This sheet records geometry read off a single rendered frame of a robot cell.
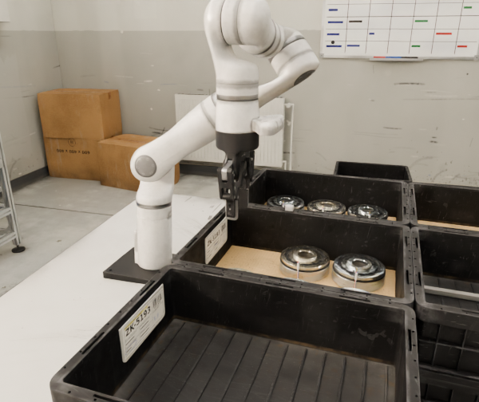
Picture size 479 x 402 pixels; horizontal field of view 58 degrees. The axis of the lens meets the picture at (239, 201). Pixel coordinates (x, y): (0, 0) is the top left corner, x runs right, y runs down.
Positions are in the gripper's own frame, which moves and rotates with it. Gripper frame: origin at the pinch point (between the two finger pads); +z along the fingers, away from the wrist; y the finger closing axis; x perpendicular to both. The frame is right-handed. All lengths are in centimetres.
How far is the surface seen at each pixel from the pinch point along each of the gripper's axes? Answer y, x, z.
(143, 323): 22.7, -7.3, 11.6
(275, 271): -8.4, 5.7, 17.4
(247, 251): -15.1, -2.8, 17.4
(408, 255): -4.4, 30.5, 7.4
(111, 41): -302, -226, -22
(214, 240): -6.1, -7.2, 11.1
